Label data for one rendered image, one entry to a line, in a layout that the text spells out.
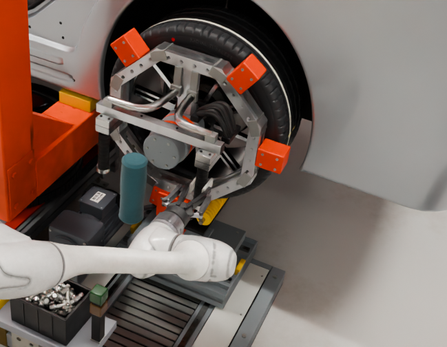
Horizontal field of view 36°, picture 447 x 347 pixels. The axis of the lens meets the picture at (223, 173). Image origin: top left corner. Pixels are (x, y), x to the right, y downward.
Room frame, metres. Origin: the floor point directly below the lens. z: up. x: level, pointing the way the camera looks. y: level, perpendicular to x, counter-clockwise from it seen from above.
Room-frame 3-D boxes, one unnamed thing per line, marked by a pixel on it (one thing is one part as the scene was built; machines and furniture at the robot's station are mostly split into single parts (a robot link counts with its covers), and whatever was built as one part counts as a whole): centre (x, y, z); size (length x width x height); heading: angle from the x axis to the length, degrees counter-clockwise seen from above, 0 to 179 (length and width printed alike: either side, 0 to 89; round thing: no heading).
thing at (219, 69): (1.91, 0.15, 0.85); 0.54 x 0.07 x 0.54; 72
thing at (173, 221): (1.42, 0.13, 0.83); 0.09 x 0.06 x 0.09; 72
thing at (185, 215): (1.49, 0.11, 0.83); 0.09 x 0.08 x 0.07; 162
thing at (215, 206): (1.97, 0.01, 0.51); 0.29 x 0.06 x 0.06; 162
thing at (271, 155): (1.83, -0.15, 0.85); 0.09 x 0.08 x 0.07; 72
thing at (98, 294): (1.31, 0.29, 0.64); 0.04 x 0.04 x 0.04; 72
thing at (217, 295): (2.08, 0.10, 0.13); 0.50 x 0.36 x 0.10; 72
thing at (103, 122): (1.77, 0.38, 0.93); 0.09 x 0.05 x 0.05; 162
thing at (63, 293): (1.36, 0.45, 0.51); 0.20 x 0.14 x 0.13; 71
